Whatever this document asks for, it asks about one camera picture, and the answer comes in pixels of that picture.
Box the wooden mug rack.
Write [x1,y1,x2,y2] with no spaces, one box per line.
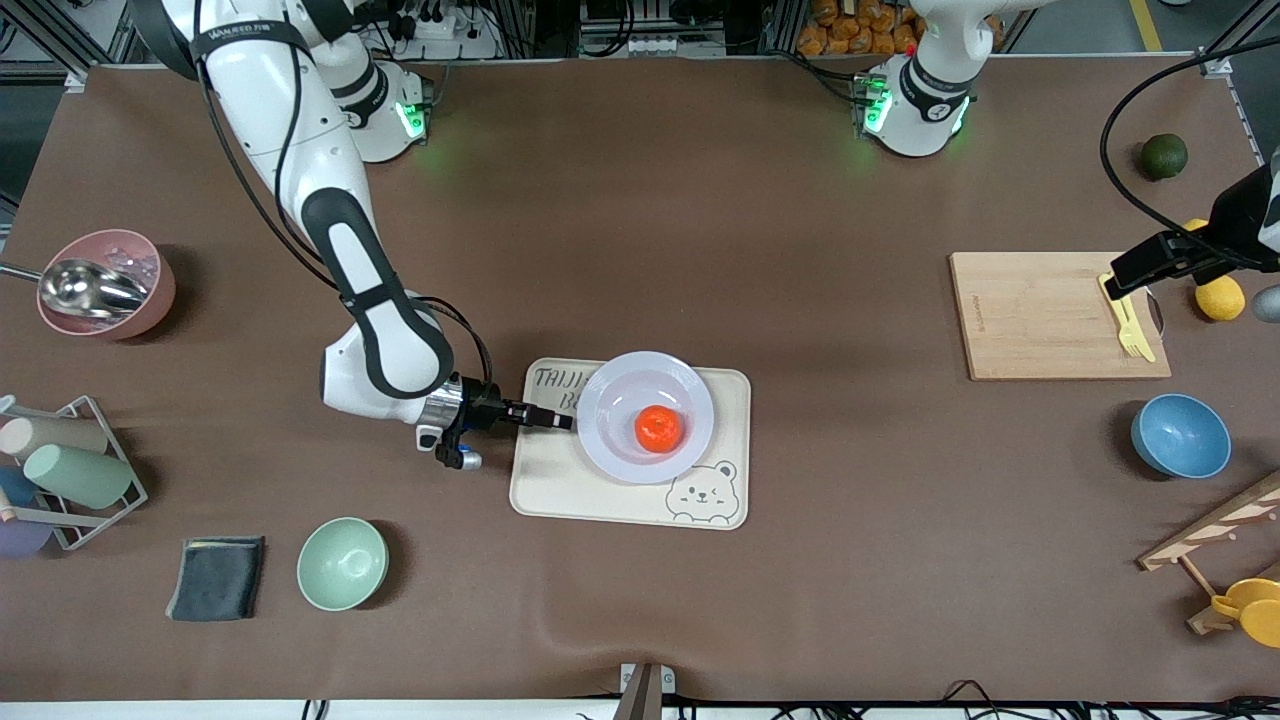
[1137,470,1280,636]

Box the white power strip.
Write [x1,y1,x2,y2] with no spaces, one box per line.
[400,10,501,61]

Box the metal scoop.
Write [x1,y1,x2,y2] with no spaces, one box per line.
[0,258,151,321]

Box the dark green round fruit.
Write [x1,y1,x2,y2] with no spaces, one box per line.
[1140,133,1189,182]

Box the pink bowl with ice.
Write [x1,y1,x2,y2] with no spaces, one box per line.
[37,229,177,341]

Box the light green cup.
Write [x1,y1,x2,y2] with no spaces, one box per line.
[23,444,134,510]

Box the purple cup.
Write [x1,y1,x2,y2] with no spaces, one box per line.
[0,520,53,558]

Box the folded grey cloth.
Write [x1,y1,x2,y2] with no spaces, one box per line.
[166,536,267,622]

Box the white wire cup rack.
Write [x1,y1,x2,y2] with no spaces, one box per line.
[0,395,149,552]

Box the yellow plastic fork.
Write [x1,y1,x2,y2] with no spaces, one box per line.
[1100,275,1157,363]

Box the beige cup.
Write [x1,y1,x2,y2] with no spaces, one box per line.
[0,415,109,459]

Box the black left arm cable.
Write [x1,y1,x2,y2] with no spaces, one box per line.
[1099,38,1280,263]

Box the white round plate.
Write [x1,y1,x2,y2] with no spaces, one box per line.
[576,351,716,486]

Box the blue bowl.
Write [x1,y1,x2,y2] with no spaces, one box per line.
[1131,393,1232,480]

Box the pile of orange bread buns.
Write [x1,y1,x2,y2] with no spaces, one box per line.
[797,0,931,57]

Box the cream tray with bear print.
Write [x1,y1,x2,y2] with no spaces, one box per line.
[509,357,752,531]

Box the light green bowl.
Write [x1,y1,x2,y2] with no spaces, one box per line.
[296,516,389,612]

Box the yellow mug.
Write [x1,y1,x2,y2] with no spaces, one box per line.
[1211,577,1280,648]

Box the wooden cutting board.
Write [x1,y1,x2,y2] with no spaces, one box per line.
[948,251,1172,382]

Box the orange fruit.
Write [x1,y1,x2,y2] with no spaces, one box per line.
[635,405,685,454]

